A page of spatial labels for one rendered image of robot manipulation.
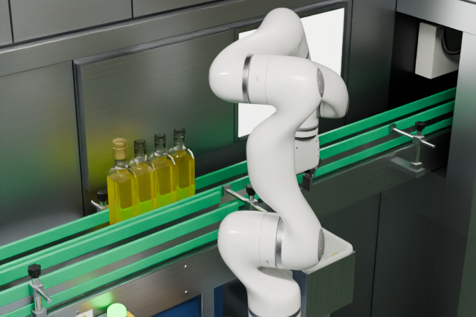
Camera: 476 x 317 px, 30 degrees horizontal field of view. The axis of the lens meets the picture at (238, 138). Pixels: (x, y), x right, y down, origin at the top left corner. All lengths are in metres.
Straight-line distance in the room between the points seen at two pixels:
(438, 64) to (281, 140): 1.34
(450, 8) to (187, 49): 0.86
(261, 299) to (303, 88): 0.52
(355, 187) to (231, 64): 1.03
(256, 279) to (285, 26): 0.56
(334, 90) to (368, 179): 0.67
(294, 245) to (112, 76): 0.65
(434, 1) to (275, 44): 1.06
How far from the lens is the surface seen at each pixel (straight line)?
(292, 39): 1.84
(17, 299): 1.99
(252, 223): 1.93
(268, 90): 1.72
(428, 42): 2.99
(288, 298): 2.00
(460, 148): 2.85
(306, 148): 2.24
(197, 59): 2.35
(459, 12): 2.74
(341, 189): 2.64
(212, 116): 2.44
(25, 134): 2.18
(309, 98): 1.72
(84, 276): 2.06
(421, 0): 2.82
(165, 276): 2.17
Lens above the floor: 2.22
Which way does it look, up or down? 25 degrees down
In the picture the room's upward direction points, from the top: straight up
